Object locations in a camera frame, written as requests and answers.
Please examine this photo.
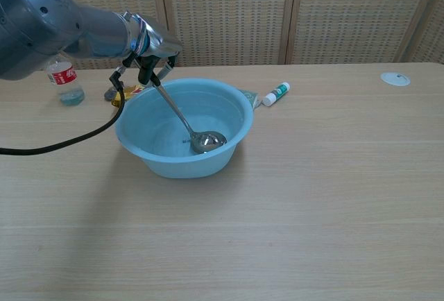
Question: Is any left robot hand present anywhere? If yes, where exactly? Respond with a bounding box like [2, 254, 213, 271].
[130, 13, 184, 86]

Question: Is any metal ladle black handle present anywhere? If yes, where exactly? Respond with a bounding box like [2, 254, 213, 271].
[149, 74, 228, 155]

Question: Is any light blue plastic basin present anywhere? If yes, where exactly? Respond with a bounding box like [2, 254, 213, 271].
[114, 78, 256, 180]

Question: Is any yellow snack packet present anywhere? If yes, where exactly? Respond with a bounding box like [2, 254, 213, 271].
[111, 84, 146, 110]

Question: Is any grey dark small object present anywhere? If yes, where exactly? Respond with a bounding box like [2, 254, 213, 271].
[103, 85, 119, 103]

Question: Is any clear bottle red cap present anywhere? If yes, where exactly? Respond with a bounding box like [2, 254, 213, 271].
[46, 50, 86, 106]

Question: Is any green snack packet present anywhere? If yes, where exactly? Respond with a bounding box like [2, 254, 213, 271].
[238, 88, 262, 110]

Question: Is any woven bamboo folding screen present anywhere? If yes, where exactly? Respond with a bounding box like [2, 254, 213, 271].
[0, 0, 444, 71]

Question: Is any white green glue stick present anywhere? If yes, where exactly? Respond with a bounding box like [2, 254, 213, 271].
[262, 81, 291, 108]

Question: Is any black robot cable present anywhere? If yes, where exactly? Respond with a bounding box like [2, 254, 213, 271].
[0, 53, 136, 157]

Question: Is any white round cable grommet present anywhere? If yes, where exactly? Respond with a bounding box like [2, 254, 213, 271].
[380, 71, 411, 87]

